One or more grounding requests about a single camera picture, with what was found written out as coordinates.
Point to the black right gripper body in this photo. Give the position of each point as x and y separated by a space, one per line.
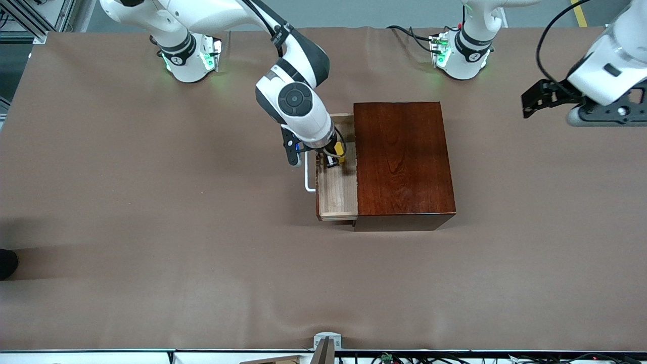
331 153

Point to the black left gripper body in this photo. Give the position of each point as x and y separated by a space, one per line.
561 92

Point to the yellow block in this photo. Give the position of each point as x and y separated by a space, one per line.
342 154

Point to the light wooden drawer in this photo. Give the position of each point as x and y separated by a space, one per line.
336 194

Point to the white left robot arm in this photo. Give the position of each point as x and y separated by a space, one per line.
611 50

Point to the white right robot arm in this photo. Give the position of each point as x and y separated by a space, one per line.
298 101

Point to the dark brown wooden cabinet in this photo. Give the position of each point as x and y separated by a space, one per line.
404 162

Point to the yellow floor tape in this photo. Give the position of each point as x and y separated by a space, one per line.
578 12

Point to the brown table cover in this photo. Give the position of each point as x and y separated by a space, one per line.
202 278

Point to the green connector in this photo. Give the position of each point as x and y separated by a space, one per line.
386 358

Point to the brown cardboard piece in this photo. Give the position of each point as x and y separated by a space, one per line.
278 360

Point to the black round object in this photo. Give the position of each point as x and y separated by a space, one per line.
6 264

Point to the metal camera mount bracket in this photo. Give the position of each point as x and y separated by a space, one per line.
327 339

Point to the white table edge rail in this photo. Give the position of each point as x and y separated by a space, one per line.
101 358

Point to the aluminium frame profile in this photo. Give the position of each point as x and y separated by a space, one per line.
30 23

